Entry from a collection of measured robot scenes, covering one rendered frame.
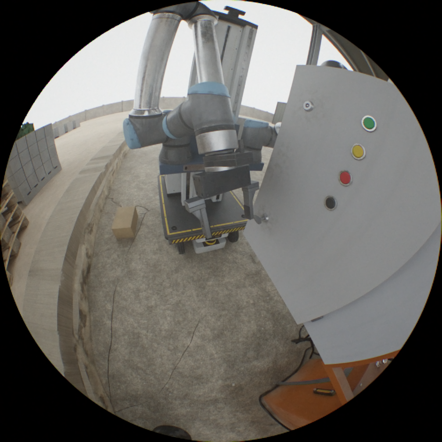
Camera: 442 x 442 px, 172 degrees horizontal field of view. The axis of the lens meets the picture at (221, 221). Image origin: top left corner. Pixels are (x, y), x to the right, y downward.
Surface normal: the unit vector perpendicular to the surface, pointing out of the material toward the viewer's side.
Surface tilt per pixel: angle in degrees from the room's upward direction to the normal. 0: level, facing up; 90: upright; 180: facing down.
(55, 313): 0
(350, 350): 90
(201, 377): 0
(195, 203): 67
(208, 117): 77
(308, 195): 90
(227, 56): 90
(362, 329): 90
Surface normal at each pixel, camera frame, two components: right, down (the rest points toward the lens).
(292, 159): -0.91, 0.16
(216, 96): 0.30, 0.39
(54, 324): 0.16, -0.71
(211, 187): 0.50, 0.33
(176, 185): 0.37, 0.69
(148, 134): 0.68, 0.67
